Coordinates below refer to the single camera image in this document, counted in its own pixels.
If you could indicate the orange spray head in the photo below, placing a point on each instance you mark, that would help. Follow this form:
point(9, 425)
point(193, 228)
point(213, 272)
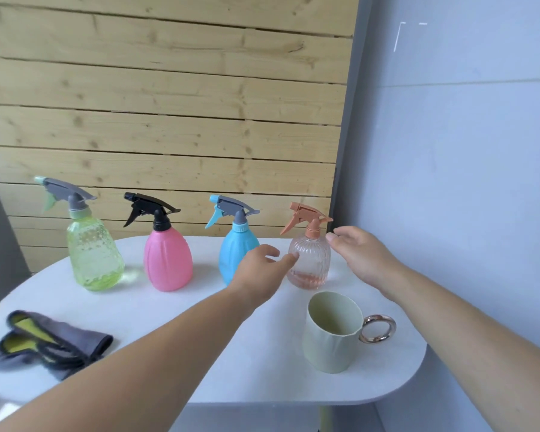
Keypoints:
point(308, 218)

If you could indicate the clear ribbed spray bottle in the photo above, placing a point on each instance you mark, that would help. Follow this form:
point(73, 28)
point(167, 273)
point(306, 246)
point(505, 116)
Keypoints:
point(312, 265)

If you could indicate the blue spray bottle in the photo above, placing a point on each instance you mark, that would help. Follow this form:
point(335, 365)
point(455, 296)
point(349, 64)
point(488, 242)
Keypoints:
point(236, 251)

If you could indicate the person's left hand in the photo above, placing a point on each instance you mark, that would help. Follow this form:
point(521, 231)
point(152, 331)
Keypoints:
point(261, 274)

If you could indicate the blue grey spray nozzle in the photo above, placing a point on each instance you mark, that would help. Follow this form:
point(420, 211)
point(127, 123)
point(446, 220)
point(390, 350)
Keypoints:
point(234, 211)

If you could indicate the green grey spray nozzle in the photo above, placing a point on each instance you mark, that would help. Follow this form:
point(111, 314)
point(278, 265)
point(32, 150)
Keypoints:
point(69, 195)

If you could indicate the person's right hand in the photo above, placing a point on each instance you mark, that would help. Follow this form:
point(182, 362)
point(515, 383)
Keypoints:
point(369, 256)

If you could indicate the person's right forearm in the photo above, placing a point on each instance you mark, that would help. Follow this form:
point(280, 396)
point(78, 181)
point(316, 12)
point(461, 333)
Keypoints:
point(486, 346)

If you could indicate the grey cloth with black trim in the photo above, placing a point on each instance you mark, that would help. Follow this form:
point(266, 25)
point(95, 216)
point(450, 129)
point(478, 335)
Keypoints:
point(72, 337)

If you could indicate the black spray nozzle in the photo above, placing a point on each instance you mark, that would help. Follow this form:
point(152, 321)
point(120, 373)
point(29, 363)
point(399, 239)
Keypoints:
point(155, 211)

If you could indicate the green clear spray bottle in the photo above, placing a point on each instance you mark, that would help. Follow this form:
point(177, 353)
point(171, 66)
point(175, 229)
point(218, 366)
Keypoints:
point(94, 251)

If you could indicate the white oval table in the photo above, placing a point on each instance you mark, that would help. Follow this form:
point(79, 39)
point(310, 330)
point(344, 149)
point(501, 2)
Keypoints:
point(261, 355)

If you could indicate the pink spray bottle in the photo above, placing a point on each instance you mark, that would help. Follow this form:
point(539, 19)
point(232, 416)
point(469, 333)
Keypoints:
point(168, 260)

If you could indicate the person's left forearm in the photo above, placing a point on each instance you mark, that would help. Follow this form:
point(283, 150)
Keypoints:
point(117, 368)

